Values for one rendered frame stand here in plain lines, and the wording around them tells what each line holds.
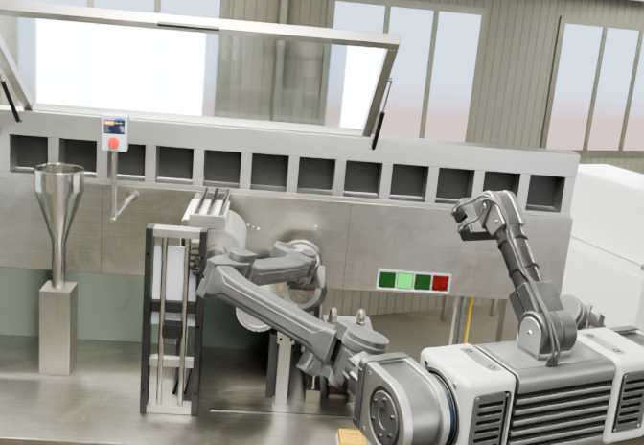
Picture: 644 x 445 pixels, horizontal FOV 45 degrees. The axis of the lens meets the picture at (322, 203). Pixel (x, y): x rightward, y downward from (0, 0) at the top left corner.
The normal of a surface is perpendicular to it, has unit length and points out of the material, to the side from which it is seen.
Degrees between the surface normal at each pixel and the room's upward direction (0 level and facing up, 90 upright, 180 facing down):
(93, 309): 90
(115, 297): 90
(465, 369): 0
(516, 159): 90
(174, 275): 90
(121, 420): 0
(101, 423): 0
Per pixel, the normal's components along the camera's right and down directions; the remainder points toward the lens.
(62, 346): 0.05, 0.24
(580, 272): -0.91, 0.02
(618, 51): 0.41, 0.25
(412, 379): 0.09, -0.97
